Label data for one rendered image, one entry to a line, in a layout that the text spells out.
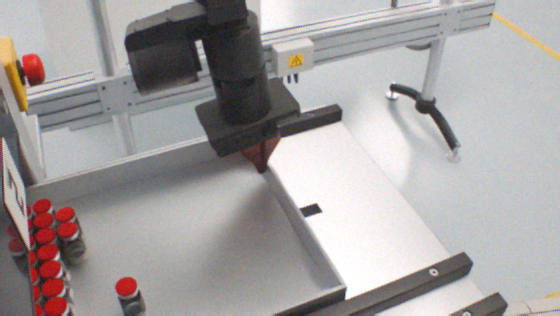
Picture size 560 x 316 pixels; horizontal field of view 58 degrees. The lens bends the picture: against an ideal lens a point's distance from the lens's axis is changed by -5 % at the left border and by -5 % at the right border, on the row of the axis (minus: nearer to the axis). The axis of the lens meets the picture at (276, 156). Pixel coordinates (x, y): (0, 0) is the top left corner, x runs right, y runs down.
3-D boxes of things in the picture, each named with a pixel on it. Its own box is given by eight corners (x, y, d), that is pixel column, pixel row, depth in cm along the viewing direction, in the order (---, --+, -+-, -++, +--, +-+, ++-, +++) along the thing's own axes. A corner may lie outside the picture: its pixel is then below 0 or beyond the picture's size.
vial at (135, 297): (127, 325, 49) (117, 300, 47) (122, 307, 51) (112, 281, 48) (149, 317, 50) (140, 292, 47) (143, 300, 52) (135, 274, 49)
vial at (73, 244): (70, 267, 54) (57, 239, 51) (67, 252, 56) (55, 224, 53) (90, 261, 55) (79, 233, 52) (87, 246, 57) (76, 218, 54)
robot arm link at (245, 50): (261, 20, 47) (249, -7, 51) (186, 38, 46) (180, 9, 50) (272, 81, 52) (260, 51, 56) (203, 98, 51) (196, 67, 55)
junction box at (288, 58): (277, 78, 159) (277, 52, 153) (271, 70, 162) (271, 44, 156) (313, 70, 162) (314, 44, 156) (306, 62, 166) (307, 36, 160)
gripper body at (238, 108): (197, 119, 59) (180, 65, 54) (279, 88, 61) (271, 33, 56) (214, 154, 55) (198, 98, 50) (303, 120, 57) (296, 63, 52)
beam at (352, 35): (34, 135, 142) (21, 101, 134) (32, 119, 148) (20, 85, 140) (489, 28, 190) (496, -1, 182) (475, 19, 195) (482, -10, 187)
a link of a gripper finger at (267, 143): (214, 167, 65) (196, 108, 59) (267, 146, 66) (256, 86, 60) (232, 204, 60) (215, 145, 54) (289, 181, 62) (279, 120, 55)
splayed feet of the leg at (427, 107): (449, 166, 197) (457, 137, 187) (380, 95, 231) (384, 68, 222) (465, 160, 199) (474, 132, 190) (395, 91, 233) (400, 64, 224)
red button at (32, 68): (18, 96, 62) (8, 68, 59) (17, 79, 65) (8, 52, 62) (48, 88, 63) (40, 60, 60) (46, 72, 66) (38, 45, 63)
